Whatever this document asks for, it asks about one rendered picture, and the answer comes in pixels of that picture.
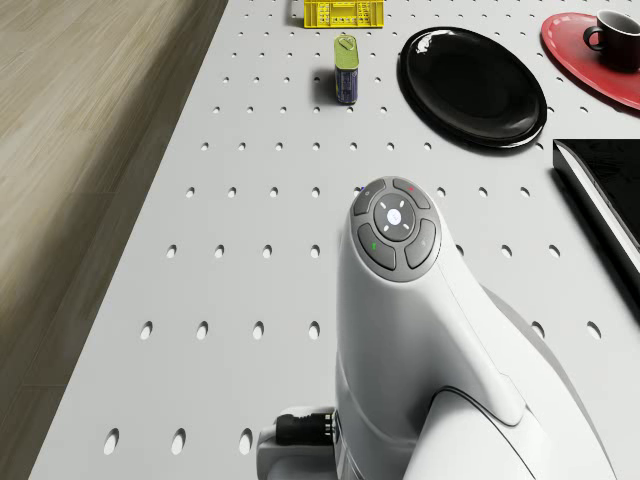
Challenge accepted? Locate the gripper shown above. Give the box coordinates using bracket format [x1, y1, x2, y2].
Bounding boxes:
[255, 405, 342, 480]

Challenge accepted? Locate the flat-sided can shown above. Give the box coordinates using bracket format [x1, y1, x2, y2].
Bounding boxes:
[333, 32, 361, 106]

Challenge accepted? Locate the black plate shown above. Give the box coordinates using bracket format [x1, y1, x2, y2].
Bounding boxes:
[396, 26, 549, 150]

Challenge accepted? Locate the black stove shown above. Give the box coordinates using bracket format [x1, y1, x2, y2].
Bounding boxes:
[552, 138, 640, 322]

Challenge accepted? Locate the yellow basket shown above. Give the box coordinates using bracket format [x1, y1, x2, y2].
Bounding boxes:
[303, 0, 387, 30]

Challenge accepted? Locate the red plate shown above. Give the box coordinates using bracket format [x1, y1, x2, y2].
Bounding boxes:
[539, 12, 640, 112]

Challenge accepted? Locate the black mug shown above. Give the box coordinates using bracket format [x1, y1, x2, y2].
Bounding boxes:
[582, 9, 640, 74]

